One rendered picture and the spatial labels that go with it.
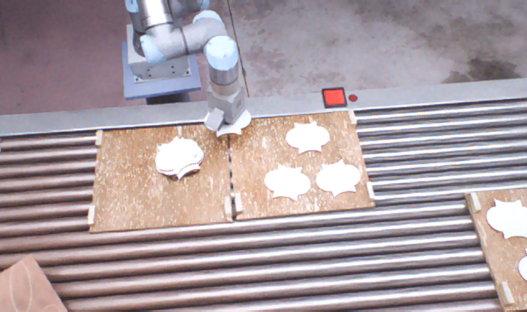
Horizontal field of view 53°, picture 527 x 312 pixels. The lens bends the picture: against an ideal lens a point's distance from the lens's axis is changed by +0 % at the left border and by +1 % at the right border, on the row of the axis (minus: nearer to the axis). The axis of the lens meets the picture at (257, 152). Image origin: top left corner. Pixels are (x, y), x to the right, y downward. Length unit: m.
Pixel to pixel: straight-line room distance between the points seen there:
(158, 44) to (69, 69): 1.94
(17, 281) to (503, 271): 1.28
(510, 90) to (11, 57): 2.67
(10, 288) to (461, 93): 1.50
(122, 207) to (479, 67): 2.36
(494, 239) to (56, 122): 1.40
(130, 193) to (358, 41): 2.04
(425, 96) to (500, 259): 0.60
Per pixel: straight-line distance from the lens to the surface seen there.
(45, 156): 1.81
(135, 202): 1.62
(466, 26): 3.58
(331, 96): 1.82
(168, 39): 1.39
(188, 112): 1.79
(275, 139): 1.69
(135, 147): 1.72
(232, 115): 1.47
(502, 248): 1.67
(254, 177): 1.62
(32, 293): 1.48
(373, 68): 3.19
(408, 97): 1.89
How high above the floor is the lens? 2.34
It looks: 58 degrees down
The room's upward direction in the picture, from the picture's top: straight up
